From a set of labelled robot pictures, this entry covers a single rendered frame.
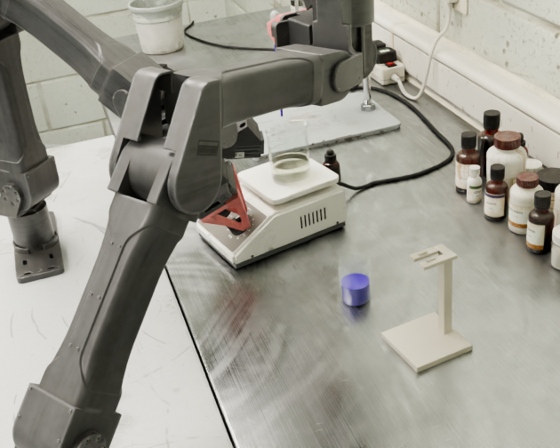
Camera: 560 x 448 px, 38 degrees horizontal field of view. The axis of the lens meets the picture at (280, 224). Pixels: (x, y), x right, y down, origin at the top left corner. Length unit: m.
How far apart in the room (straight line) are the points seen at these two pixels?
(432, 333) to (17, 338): 0.55
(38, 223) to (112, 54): 0.35
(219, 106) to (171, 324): 0.43
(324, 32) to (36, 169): 0.50
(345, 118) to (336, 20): 0.68
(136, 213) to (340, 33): 0.34
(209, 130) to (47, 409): 0.29
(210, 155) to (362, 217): 0.57
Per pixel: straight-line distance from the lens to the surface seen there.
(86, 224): 1.40
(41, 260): 1.32
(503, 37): 1.55
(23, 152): 1.25
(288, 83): 0.88
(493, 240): 1.24
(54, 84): 3.63
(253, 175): 1.27
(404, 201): 1.35
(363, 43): 0.99
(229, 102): 0.81
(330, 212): 1.25
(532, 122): 1.43
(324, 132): 1.59
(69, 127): 3.71
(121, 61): 1.08
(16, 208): 1.29
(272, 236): 1.21
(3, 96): 1.22
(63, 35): 1.11
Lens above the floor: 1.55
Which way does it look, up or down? 30 degrees down
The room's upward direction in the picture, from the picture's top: 6 degrees counter-clockwise
